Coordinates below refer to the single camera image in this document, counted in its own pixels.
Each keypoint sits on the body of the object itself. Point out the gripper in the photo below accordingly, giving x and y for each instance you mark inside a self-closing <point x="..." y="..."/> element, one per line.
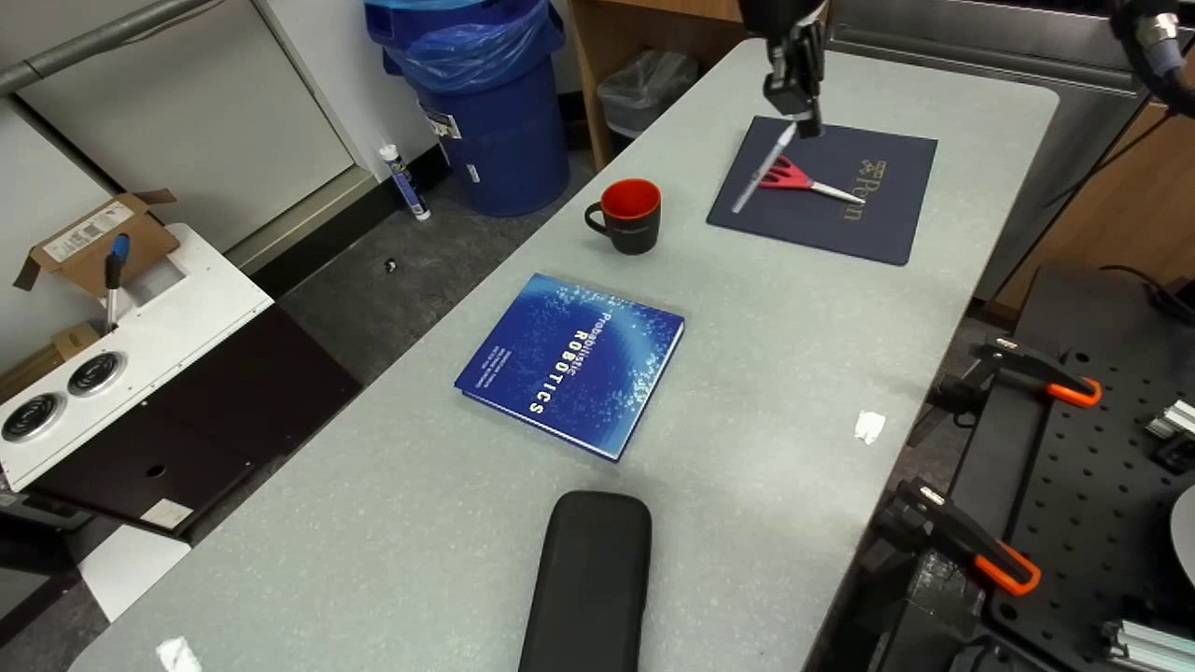
<point x="784" y="14"/>

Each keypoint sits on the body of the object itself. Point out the silver pen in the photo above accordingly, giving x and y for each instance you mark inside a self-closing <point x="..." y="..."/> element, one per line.
<point x="761" y="177"/>

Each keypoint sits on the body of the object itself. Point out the black mug with orange inside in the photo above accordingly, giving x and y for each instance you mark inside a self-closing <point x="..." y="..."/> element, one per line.
<point x="631" y="216"/>

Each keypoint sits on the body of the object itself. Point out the red and white scraper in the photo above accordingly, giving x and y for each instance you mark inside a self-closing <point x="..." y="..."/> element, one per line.
<point x="792" y="176"/>

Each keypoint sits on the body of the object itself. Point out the navy blue folder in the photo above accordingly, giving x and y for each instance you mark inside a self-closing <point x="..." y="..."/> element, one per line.
<point x="840" y="210"/>

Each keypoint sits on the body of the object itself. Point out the black waste basket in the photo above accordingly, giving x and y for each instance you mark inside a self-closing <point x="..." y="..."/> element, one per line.
<point x="646" y="89"/>

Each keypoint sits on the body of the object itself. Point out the wooden desk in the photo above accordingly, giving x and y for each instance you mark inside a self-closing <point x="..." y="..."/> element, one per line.
<point x="611" y="28"/>

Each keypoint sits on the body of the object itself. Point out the blue bin with blue bag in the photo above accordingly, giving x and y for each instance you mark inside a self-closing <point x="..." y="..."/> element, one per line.
<point x="495" y="121"/>

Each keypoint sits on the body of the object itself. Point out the white paper scrap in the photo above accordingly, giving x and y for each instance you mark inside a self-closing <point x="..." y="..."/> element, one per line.
<point x="869" y="426"/>

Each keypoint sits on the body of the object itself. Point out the blue book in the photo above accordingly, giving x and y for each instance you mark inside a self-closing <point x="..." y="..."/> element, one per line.
<point x="571" y="364"/>

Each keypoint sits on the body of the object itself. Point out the black and orange clamp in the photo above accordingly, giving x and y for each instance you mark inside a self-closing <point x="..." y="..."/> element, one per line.
<point x="971" y="546"/>
<point x="1036" y="371"/>

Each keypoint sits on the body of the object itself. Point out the white caulk tube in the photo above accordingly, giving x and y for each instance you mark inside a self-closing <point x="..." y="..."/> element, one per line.
<point x="405" y="182"/>

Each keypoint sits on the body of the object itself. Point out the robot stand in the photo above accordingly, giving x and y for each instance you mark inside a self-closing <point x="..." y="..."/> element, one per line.
<point x="1083" y="485"/>

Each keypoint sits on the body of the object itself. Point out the aluminium profile piece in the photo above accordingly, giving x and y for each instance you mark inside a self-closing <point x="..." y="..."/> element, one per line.
<point x="1153" y="644"/>
<point x="1174" y="420"/>

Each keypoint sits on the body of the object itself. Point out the black zip case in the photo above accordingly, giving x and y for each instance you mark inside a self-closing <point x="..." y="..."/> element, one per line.
<point x="588" y="583"/>

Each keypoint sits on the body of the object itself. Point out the white toy stove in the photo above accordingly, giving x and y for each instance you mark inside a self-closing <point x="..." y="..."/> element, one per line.
<point x="168" y="392"/>

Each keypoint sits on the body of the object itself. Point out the blue-tipped tool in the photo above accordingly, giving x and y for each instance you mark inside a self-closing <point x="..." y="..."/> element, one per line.
<point x="116" y="266"/>

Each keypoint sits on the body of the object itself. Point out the grey pipe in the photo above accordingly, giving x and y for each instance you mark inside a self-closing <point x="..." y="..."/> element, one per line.
<point x="84" y="42"/>

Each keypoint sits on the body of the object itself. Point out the cardboard box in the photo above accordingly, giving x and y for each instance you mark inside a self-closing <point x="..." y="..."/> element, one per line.
<point x="93" y="243"/>

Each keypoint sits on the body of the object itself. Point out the white sheet of paper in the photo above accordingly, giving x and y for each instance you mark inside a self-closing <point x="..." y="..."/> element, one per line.
<point x="131" y="571"/>

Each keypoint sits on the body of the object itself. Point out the white tape scrap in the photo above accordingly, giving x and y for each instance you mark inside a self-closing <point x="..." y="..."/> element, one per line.
<point x="179" y="655"/>

